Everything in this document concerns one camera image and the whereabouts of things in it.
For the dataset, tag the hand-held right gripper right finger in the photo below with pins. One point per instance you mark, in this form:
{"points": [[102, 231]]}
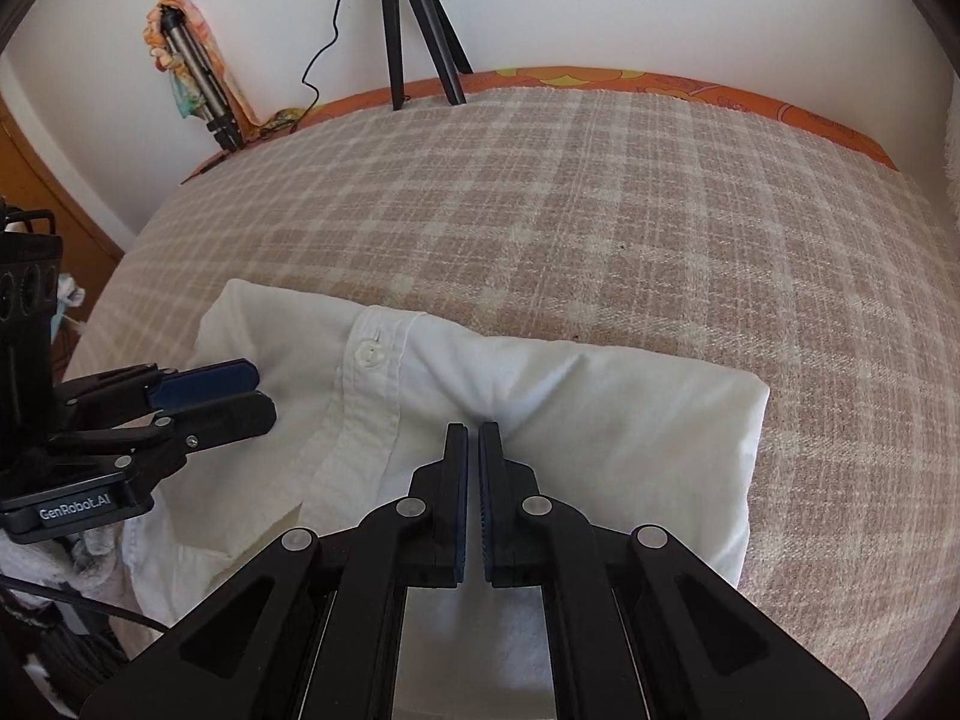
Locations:
{"points": [[486, 517]]}

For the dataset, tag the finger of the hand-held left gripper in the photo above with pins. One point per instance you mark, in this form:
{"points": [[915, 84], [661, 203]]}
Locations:
{"points": [[210, 382], [232, 416]]}

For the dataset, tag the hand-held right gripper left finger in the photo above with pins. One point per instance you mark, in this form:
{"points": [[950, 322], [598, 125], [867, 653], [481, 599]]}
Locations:
{"points": [[459, 510]]}

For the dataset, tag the white shirt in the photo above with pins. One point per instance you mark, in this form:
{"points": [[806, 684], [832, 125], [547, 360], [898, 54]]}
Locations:
{"points": [[600, 427]]}

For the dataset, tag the person's left hand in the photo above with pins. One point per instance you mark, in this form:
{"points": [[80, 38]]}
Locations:
{"points": [[94, 551]]}

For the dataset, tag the white blue cloth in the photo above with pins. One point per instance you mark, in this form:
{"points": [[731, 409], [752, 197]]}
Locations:
{"points": [[67, 296]]}

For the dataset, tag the wooden cabinet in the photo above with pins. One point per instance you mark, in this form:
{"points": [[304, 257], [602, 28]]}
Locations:
{"points": [[45, 187]]}

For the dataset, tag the folded silver tripod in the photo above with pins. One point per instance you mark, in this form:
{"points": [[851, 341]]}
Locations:
{"points": [[199, 75]]}

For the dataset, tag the beige plaid blanket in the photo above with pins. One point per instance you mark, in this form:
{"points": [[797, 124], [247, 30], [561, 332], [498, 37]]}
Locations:
{"points": [[600, 240]]}

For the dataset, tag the colourful patterned cloth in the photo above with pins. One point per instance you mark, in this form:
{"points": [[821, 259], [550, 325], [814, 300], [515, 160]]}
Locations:
{"points": [[229, 82]]}

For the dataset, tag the black tripod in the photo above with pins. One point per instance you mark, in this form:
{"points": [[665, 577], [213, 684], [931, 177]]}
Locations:
{"points": [[394, 37]]}

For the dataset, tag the orange bed sheet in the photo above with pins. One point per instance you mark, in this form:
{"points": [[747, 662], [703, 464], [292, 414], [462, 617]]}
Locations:
{"points": [[600, 79]]}

